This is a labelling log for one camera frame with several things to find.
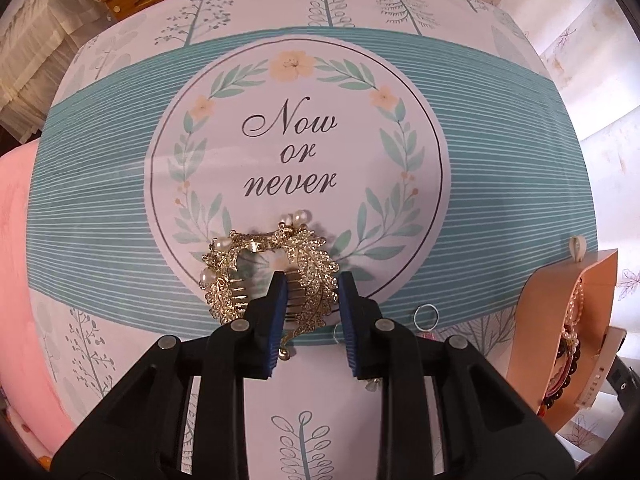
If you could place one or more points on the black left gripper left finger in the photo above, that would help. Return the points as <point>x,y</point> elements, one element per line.
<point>179,410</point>

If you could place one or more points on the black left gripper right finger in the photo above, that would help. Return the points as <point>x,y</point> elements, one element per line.
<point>446,411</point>

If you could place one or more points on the peach jewelry box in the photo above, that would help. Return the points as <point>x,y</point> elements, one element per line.
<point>539,319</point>

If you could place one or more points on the gold leaf hair comb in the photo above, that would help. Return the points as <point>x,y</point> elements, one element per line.
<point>309,269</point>

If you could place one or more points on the pink smart watch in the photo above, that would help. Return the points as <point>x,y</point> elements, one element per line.
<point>602,363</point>

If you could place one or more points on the pink charm hoop earring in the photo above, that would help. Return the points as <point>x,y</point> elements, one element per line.
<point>425,320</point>

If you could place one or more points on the pink blanket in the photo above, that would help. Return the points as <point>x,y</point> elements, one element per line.
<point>25,377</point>

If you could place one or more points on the teal patterned tablecloth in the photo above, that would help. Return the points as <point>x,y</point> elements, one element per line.
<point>425,138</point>

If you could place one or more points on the white lace bed skirt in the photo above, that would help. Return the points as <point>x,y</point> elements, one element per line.
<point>39,41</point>

